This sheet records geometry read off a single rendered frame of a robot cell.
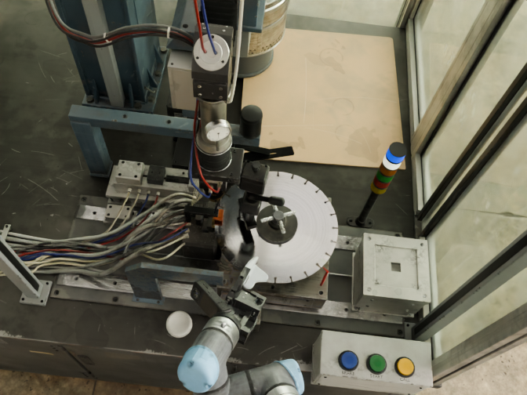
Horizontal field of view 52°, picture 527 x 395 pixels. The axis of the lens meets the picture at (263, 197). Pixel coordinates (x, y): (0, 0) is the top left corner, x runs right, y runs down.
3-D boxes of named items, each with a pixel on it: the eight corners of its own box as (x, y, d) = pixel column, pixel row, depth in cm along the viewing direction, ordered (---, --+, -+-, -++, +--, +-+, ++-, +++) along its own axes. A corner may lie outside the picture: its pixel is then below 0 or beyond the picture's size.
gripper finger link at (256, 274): (274, 265, 128) (259, 298, 123) (252, 255, 129) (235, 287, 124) (276, 259, 125) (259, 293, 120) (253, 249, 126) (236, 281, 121)
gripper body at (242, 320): (258, 319, 125) (240, 352, 114) (225, 303, 126) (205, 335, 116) (268, 295, 121) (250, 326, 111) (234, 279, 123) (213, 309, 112)
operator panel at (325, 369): (412, 355, 149) (430, 342, 136) (413, 396, 144) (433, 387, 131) (312, 343, 149) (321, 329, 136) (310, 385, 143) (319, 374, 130)
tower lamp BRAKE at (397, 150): (403, 150, 136) (406, 143, 133) (404, 164, 134) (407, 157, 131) (385, 147, 136) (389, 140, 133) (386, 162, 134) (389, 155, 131)
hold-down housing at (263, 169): (264, 203, 132) (271, 158, 114) (259, 219, 130) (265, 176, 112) (243, 197, 132) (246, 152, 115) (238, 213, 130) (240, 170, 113)
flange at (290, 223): (272, 251, 139) (273, 247, 137) (247, 219, 143) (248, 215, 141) (305, 229, 143) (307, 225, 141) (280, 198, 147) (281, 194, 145)
